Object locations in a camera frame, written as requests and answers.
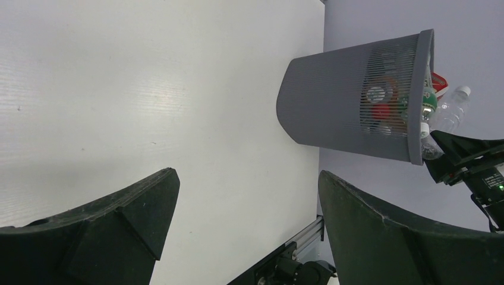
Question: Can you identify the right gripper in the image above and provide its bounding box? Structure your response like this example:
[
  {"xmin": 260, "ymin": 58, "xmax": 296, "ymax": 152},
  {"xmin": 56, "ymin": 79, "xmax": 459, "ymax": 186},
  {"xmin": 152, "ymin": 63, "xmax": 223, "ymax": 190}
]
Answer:
[{"xmin": 424, "ymin": 131, "xmax": 503, "ymax": 232}]

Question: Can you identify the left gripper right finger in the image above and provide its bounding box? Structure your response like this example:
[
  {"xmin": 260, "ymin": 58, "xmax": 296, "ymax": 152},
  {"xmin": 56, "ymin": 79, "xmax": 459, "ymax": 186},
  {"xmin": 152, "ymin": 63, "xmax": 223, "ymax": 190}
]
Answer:
[{"xmin": 318, "ymin": 170, "xmax": 503, "ymax": 284}]

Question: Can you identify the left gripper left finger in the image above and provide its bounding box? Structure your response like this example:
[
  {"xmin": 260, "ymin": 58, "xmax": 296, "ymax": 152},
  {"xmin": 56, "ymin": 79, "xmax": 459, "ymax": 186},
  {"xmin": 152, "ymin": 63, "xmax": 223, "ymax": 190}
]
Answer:
[{"xmin": 1, "ymin": 168, "xmax": 180, "ymax": 284}]

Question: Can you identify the clear crushed bottle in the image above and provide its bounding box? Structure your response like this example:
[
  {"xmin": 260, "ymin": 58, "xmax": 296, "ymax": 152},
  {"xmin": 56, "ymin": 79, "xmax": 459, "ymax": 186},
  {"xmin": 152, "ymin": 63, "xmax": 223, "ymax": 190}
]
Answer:
[{"xmin": 421, "ymin": 86, "xmax": 471, "ymax": 160}]

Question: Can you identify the red cap red label bottle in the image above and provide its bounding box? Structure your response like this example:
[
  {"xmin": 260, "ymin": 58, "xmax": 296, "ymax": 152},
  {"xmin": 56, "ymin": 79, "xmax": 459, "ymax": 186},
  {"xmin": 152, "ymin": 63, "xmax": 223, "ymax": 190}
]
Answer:
[{"xmin": 371, "ymin": 103, "xmax": 392, "ymax": 121}]

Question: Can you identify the grey mesh waste bin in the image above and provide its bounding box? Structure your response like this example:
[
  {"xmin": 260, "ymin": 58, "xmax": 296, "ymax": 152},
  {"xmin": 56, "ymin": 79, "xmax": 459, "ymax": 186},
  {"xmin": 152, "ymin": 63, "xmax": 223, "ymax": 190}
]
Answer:
[{"xmin": 276, "ymin": 29, "xmax": 434, "ymax": 165}]

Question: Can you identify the green tinted bottle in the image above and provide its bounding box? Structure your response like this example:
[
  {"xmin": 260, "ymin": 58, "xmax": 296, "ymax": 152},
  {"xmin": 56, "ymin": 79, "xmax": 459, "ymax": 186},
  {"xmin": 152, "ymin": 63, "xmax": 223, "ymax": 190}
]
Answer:
[{"xmin": 421, "ymin": 76, "xmax": 437, "ymax": 122}]

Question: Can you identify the amber tea bottle red label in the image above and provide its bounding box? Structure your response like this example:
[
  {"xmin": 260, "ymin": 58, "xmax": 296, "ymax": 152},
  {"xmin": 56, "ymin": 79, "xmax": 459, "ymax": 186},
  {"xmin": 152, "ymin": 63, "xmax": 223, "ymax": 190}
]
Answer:
[{"xmin": 431, "ymin": 72, "xmax": 449, "ymax": 101}]

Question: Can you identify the aluminium frame rail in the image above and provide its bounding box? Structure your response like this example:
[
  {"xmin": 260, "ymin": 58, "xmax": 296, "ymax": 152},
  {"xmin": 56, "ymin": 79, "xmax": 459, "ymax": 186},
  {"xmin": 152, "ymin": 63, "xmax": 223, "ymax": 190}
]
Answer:
[{"xmin": 286, "ymin": 215, "xmax": 325, "ymax": 252}]

